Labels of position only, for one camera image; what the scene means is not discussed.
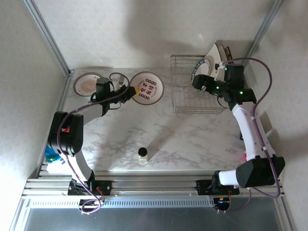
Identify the small jar black lid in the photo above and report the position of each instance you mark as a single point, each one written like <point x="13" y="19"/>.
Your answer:
<point x="143" y="155"/>

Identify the round plate red characters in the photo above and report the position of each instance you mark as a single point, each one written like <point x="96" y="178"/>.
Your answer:
<point x="150" y="89"/>

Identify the left aluminium side rail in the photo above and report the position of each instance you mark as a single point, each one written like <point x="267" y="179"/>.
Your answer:
<point x="63" y="101"/>

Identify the right aluminium frame post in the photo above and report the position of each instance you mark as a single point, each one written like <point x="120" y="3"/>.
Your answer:
<point x="260" y="31"/>

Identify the brushed metal panel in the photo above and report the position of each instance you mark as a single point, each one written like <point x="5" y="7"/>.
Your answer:
<point x="154" y="220"/>

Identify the right small circuit board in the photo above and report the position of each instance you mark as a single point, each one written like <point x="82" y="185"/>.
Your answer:
<point x="221" y="203"/>

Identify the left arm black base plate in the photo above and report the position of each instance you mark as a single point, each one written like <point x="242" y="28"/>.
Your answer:
<point x="106" y="187"/>

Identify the aluminium side rail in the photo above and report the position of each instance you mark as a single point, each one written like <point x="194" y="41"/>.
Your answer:
<point x="240" y="79"/>
<point x="63" y="101"/>

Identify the round plate orange sunburst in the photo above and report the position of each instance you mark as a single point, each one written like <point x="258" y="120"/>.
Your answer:
<point x="84" y="85"/>

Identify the aluminium frame post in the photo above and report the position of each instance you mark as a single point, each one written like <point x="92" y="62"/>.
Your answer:
<point x="48" y="36"/>
<point x="260" y="31"/>

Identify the round plate blue lettered rim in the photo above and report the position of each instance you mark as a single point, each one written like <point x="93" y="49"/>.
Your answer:
<point x="203" y="67"/>

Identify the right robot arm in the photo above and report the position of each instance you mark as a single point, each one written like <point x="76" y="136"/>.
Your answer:
<point x="260" y="170"/>

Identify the blue cup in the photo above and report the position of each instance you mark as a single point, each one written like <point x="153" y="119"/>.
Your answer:
<point x="51" y="154"/>

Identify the slotted metal strip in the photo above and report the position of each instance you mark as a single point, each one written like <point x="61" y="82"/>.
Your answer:
<point x="154" y="203"/>

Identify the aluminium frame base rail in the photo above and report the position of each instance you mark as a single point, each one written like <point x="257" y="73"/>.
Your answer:
<point x="154" y="183"/>

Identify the square floral plate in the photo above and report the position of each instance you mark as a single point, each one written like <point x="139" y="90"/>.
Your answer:
<point x="229" y="51"/>

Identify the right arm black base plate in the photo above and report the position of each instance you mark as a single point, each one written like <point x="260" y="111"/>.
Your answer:
<point x="202" y="186"/>

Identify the left aluminium frame post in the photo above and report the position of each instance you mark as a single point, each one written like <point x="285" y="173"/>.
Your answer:
<point x="48" y="36"/>

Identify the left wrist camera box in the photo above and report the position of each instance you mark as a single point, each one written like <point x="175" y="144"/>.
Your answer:
<point x="119" y="84"/>

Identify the right aluminium side rail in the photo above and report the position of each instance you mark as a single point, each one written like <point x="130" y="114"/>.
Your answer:
<point x="240" y="79"/>

